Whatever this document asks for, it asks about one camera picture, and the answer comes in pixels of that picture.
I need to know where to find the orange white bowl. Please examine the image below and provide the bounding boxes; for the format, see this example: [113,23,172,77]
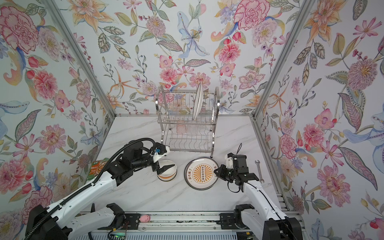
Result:
[158,160,177,182]

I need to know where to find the white plate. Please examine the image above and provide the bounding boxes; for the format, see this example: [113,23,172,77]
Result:
[184,157,219,191]
[192,84,204,121]

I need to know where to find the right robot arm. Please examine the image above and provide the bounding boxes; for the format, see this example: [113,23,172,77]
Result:
[214,165,303,240]

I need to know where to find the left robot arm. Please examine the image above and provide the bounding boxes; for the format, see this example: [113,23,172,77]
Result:
[25,138,173,240]

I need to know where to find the two-tier metal dish rack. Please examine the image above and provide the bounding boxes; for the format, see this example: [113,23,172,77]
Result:
[155,87,220,158]

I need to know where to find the metal wrench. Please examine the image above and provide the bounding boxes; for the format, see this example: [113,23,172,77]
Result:
[255,160,265,184]

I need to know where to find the green snack packet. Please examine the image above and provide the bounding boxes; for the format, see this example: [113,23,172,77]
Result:
[87,160,108,181]

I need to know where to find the pink rimmed glass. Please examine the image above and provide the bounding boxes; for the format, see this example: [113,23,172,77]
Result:
[176,124,187,135]

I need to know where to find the pink small toy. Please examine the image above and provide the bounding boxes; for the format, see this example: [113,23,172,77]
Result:
[139,215,151,223]

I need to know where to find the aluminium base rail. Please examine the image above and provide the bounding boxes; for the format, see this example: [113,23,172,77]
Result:
[86,209,307,240]

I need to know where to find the black corrugated cable hose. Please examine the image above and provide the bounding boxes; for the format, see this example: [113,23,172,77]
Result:
[25,137,157,240]

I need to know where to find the aluminium corner frame post left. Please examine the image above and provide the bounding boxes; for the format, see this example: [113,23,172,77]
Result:
[42,0,117,121]

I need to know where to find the aluminium corner frame post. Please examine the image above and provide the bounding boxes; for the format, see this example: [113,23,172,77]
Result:
[42,0,117,121]
[253,0,314,120]

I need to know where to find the aluminium corner frame post right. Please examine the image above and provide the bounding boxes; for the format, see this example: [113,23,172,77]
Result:
[253,0,314,120]

